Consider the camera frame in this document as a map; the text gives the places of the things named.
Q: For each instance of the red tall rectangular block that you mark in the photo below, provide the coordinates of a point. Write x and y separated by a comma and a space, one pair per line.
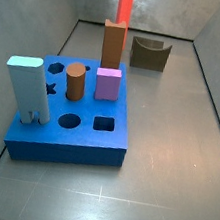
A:
123, 15

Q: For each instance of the blue shape-sorting board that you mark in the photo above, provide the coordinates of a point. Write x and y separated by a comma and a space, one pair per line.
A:
87, 131

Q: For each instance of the purple rectangular block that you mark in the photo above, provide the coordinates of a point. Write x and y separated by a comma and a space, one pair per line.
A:
108, 84

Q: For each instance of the brown cylinder peg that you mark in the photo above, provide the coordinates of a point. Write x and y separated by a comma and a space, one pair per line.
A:
75, 81

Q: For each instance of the dark grey curved block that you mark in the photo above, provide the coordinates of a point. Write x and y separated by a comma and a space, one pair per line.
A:
149, 54

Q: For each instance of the brown notched tall block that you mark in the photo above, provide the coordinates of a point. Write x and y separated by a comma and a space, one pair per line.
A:
112, 44

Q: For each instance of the light blue rounded block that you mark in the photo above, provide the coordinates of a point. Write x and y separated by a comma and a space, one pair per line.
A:
28, 80

